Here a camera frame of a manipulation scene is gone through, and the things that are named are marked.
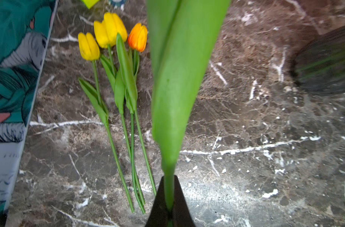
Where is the brown ribbed glass vase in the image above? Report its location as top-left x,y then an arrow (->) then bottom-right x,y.
290,26 -> 345,96

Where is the orange yellow tulip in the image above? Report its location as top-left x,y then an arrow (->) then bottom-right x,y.
128,23 -> 157,196

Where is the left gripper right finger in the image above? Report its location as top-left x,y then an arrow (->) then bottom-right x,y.
172,176 -> 195,227

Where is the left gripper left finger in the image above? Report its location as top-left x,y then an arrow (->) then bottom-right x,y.
145,177 -> 168,227

